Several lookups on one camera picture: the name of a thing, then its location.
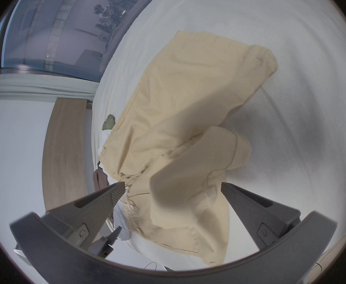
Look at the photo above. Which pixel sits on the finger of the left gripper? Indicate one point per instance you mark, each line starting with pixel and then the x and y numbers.
pixel 103 248

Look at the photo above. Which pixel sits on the brown garment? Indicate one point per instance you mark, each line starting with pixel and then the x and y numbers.
pixel 99 179

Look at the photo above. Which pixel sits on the pale grey garment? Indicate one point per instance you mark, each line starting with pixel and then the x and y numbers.
pixel 120 217

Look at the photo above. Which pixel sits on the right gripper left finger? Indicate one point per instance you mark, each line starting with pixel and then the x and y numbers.
pixel 93 211

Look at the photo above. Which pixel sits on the pale green curtain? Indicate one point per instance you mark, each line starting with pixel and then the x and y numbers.
pixel 37 87

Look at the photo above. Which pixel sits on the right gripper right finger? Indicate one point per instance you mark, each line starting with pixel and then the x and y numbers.
pixel 258 214

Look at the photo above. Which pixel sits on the tan shorts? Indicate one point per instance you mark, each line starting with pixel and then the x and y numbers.
pixel 184 114

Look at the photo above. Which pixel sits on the olive green garment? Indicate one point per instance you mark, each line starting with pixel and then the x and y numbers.
pixel 109 122

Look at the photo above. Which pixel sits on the window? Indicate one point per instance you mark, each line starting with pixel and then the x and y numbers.
pixel 66 25

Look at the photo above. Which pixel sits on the bed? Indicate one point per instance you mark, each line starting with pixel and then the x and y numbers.
pixel 279 129

